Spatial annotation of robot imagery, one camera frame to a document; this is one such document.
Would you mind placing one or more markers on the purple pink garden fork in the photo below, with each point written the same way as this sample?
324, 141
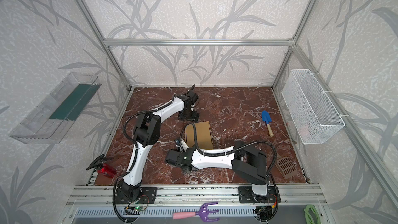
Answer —
203, 213

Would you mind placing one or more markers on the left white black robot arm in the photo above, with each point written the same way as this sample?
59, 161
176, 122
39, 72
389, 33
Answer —
143, 130

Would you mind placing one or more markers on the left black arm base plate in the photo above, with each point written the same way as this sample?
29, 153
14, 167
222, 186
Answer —
146, 195

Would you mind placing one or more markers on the red black handled tool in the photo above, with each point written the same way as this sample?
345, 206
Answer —
99, 165

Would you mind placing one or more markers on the small green lit circuit board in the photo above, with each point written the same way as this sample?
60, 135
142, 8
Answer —
134, 210

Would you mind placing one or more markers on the aluminium front rail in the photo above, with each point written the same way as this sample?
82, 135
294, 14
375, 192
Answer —
196, 195

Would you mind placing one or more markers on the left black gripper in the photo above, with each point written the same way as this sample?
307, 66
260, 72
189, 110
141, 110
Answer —
188, 113

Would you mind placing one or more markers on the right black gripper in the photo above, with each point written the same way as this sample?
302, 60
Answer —
171, 156

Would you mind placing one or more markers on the blue trowel wooden handle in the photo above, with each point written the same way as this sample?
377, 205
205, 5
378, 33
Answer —
267, 119

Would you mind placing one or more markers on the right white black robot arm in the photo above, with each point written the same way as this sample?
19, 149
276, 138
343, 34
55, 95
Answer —
251, 161

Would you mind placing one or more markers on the clear plastic wall bin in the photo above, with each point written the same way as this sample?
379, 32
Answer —
49, 122

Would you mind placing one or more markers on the brown cardboard box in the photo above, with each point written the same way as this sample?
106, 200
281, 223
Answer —
204, 137

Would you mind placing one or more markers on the white wire mesh basket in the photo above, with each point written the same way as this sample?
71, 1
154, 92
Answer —
314, 116

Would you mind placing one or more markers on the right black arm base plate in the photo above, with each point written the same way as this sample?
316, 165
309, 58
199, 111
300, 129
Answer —
246, 195

